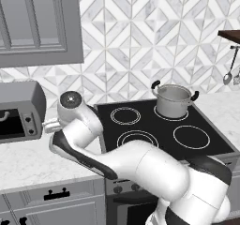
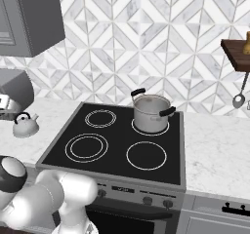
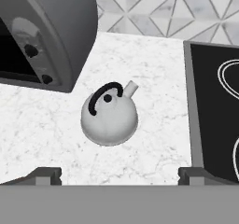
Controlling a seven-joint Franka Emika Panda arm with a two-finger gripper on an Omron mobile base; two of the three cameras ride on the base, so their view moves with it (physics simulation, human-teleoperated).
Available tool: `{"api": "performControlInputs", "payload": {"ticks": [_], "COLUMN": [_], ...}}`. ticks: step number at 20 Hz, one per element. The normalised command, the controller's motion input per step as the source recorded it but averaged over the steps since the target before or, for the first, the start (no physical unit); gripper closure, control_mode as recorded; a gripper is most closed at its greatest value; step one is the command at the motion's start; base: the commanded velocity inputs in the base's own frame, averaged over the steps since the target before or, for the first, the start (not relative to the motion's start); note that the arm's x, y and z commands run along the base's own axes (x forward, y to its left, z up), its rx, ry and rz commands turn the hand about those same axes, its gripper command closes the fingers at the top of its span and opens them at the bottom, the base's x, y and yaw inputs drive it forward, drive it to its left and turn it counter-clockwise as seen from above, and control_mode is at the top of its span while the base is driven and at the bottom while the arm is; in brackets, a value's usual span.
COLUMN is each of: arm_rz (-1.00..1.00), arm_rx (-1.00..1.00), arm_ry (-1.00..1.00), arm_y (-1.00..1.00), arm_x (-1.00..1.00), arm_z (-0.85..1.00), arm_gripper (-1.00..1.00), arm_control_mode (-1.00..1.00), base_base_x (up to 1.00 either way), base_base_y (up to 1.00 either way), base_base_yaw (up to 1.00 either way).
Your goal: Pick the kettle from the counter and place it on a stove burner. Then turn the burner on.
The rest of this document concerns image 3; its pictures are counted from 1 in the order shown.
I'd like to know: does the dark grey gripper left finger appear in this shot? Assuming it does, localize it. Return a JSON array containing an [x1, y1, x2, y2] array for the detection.
[[1, 166, 63, 187]]

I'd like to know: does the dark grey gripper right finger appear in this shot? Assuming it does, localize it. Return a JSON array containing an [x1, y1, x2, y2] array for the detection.
[[177, 166, 239, 187]]

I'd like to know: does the black hob with grey frame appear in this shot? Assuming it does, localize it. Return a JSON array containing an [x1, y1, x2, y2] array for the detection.
[[183, 40, 239, 184]]

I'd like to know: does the grey toaster oven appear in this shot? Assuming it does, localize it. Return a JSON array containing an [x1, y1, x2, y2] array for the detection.
[[0, 0, 99, 94]]

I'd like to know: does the white kettle with black handle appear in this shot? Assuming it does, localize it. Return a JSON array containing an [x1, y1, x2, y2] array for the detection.
[[80, 79, 140, 147]]

